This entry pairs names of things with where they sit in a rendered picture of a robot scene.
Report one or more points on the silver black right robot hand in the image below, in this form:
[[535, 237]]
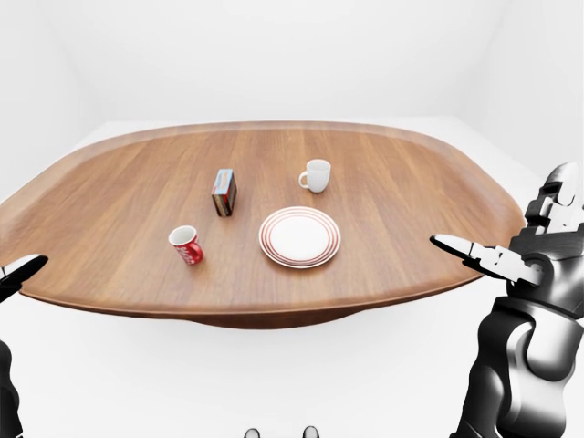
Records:
[[543, 255]]

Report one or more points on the white plate with red rings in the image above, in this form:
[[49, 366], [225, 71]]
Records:
[[299, 236]]

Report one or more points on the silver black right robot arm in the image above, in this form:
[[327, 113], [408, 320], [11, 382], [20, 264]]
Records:
[[520, 374]]

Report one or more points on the red mug with white print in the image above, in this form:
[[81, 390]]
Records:
[[187, 246]]

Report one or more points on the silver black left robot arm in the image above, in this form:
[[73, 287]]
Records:
[[8, 392]]

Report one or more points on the small dark rounded shape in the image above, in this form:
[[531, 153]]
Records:
[[310, 432], [252, 433]]

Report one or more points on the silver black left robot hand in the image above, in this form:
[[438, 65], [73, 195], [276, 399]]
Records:
[[18, 270]]

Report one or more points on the printed food box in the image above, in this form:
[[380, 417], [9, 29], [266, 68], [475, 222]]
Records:
[[224, 191]]

